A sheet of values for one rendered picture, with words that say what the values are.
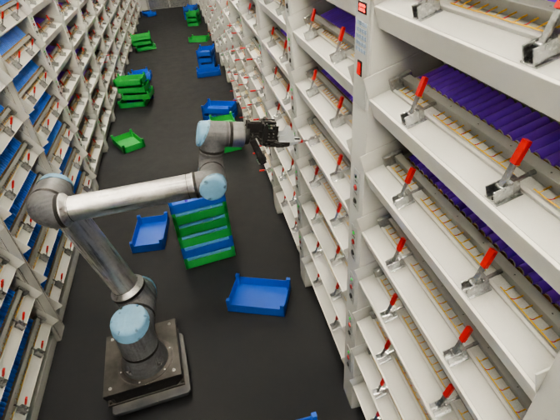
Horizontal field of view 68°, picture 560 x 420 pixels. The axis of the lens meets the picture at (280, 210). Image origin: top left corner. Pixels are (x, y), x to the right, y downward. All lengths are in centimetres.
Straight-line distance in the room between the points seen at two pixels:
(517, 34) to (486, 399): 60
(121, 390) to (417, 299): 132
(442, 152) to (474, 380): 43
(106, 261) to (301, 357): 95
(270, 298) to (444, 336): 142
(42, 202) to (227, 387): 107
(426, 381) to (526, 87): 74
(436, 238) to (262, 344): 137
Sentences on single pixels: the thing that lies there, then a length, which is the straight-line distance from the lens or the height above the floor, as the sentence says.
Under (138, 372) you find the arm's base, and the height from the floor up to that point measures 18.
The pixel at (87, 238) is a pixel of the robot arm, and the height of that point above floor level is 72.
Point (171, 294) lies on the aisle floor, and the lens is 241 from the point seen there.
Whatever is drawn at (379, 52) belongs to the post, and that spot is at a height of 141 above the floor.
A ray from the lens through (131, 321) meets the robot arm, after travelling 179.
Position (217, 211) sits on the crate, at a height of 35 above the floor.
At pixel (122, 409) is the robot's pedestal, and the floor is 6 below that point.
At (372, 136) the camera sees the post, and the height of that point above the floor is 122.
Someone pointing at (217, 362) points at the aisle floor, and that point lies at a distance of 207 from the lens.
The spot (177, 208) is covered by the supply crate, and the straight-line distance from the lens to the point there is 226.
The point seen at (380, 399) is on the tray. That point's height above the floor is 37.
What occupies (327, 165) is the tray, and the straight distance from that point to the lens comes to 147.
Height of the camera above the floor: 167
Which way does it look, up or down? 36 degrees down
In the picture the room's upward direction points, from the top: 5 degrees counter-clockwise
